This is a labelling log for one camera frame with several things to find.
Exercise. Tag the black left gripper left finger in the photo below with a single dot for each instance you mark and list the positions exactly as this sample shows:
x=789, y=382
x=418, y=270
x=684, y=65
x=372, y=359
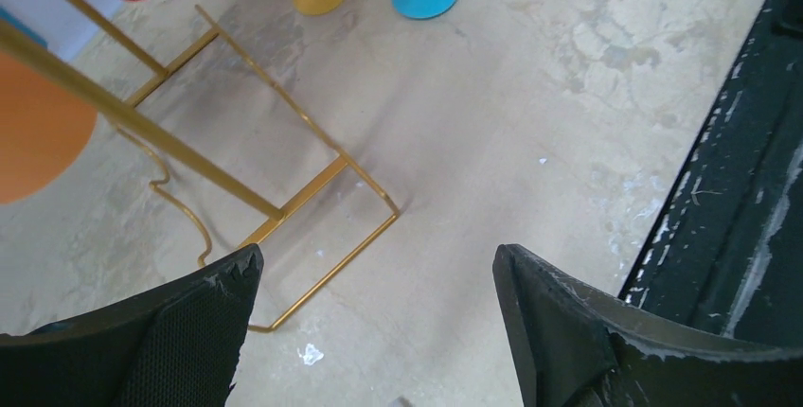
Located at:
x=178, y=344

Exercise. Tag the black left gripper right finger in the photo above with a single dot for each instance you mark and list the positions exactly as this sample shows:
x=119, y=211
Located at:
x=574, y=345

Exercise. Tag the orange wine glass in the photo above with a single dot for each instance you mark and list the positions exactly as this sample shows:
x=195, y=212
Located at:
x=44, y=128

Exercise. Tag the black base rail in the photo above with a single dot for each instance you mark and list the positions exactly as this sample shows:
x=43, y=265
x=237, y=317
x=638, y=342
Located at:
x=725, y=253

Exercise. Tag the gold wire glass rack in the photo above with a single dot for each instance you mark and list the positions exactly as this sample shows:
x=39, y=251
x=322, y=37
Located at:
x=151, y=138

